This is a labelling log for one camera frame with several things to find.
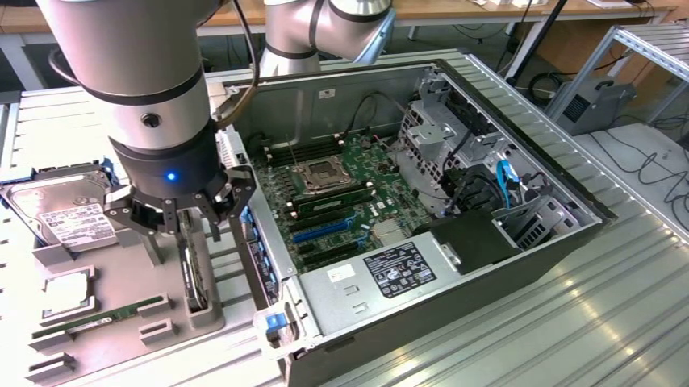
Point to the grey parts rack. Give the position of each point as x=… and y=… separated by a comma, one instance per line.
x=123, y=306

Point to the wooden desk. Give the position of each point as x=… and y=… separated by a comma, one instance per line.
x=511, y=16

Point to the black open PC case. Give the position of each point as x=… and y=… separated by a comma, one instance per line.
x=430, y=225

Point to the aluminium profile frame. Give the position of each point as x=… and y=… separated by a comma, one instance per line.
x=645, y=44

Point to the black stand pole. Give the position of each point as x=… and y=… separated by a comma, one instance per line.
x=538, y=36

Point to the grey equipment box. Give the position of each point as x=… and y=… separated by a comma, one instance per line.
x=589, y=106

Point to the black expansion slot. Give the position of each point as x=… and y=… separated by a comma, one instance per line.
x=318, y=221

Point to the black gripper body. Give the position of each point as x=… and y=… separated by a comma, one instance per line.
x=167, y=165

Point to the blue expansion slot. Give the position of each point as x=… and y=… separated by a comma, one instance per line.
x=322, y=233

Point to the silver CPU chip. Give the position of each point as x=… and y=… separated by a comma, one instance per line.
x=67, y=294

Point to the metal disk bay cage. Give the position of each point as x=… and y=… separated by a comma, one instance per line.
x=430, y=145

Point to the black plastic air shroud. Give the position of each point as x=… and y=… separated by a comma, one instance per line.
x=472, y=242

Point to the blue case latch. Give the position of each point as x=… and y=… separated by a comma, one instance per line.
x=274, y=322

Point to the green motherboard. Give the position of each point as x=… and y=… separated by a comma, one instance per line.
x=371, y=177

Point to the silver chipset heatsink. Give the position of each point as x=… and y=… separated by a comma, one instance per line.
x=387, y=233

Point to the CPU socket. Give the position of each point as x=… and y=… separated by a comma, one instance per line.
x=318, y=174

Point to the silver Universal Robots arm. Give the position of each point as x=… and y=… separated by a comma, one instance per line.
x=140, y=60

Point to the silver hard disk drive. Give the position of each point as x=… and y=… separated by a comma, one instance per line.
x=64, y=209

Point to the silver power supply unit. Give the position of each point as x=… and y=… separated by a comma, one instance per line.
x=376, y=282

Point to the green RAM stick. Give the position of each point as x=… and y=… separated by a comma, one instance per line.
x=96, y=318
x=334, y=200

